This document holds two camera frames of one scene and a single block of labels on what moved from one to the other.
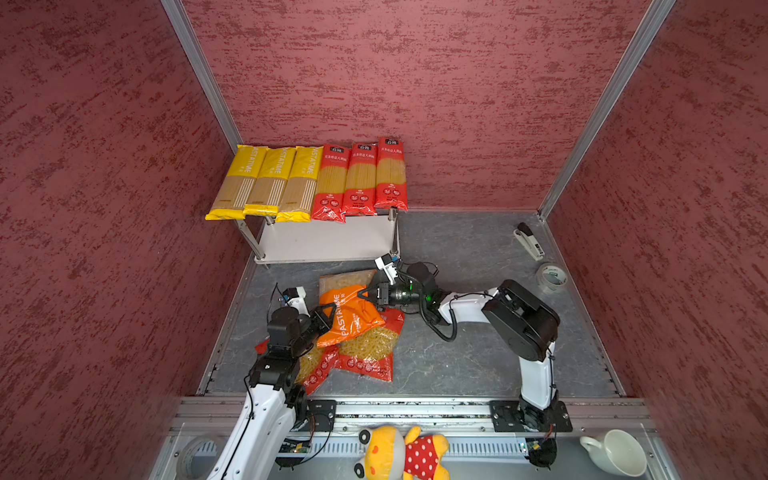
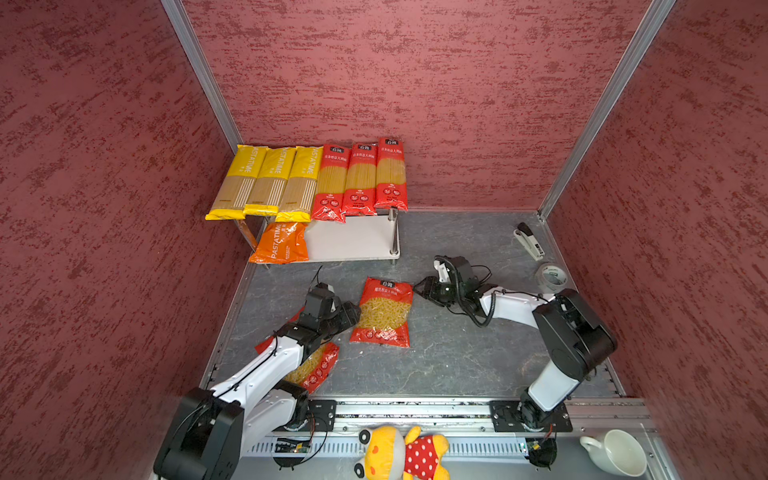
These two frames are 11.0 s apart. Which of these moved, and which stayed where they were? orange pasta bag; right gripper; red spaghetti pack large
Moved: orange pasta bag; right gripper
Stayed: red spaghetti pack large
